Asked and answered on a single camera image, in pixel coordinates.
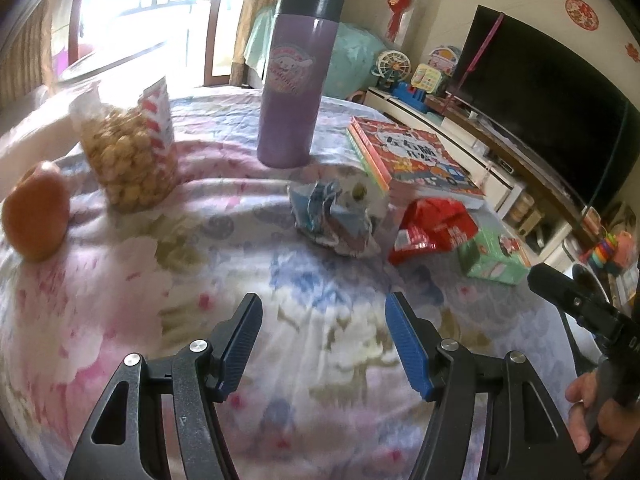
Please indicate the blue wrapper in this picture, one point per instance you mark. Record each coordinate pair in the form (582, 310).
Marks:
(325, 220)

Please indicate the pink stick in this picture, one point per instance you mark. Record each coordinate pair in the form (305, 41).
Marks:
(475, 60)

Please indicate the red hanging knot ornament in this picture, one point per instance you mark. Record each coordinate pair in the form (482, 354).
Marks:
(402, 0)

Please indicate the red snack packet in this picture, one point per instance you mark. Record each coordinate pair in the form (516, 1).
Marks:
(430, 230)

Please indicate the colourful house-shaped toy board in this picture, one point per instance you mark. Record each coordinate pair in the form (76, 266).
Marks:
(445, 56)

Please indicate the blue toy vehicle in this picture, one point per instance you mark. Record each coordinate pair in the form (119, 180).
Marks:
(410, 97)

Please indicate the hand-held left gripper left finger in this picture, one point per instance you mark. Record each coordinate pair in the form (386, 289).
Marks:
(240, 345)

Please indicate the glass balcony door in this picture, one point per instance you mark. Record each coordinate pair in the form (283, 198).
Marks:
(150, 10)

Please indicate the orange round fruit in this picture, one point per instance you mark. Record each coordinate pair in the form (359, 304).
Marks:
(35, 210)

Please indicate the white TV stand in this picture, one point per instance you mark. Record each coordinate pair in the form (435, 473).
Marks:
(415, 110)

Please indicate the teal covered furniture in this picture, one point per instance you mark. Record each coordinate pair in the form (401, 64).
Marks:
(355, 55)

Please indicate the person's right hand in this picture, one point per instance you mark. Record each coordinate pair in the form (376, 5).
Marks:
(620, 430)

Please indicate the red children's picture book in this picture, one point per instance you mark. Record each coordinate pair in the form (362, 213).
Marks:
(415, 155)

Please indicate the purple insulated bottle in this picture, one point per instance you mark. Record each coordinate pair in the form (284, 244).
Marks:
(295, 110)

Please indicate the green cardboard box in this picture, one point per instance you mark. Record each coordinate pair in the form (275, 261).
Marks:
(492, 260)

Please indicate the black flat television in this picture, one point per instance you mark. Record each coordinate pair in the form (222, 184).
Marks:
(540, 110)

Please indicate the pink plush toy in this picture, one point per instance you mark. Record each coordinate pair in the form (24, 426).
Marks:
(625, 250)

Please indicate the yellow toy phone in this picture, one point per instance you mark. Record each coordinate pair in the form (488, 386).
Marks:
(426, 79)

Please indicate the red paper wall sticker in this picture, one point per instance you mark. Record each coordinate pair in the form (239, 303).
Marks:
(581, 13)

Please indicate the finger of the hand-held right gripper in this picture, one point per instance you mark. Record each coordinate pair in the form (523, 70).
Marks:
(565, 295)

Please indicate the small wooden toy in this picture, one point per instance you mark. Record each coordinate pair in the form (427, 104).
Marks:
(592, 220)

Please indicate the floral table cloth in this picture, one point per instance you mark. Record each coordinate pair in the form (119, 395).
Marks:
(300, 285)

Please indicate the white ferris wheel toy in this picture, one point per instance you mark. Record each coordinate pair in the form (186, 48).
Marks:
(392, 67)

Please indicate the clear bag of popcorn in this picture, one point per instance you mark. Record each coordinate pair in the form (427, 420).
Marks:
(125, 160)

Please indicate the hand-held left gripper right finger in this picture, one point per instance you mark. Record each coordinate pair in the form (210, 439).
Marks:
(407, 345)

